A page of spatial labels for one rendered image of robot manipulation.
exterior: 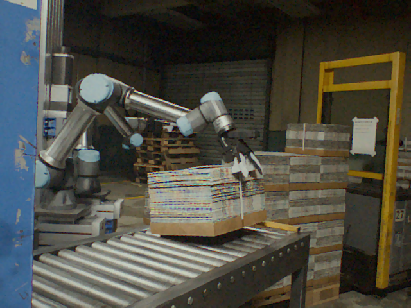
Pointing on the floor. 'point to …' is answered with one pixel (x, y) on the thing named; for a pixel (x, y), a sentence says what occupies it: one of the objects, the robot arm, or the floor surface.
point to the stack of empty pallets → (158, 163)
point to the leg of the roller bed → (298, 287)
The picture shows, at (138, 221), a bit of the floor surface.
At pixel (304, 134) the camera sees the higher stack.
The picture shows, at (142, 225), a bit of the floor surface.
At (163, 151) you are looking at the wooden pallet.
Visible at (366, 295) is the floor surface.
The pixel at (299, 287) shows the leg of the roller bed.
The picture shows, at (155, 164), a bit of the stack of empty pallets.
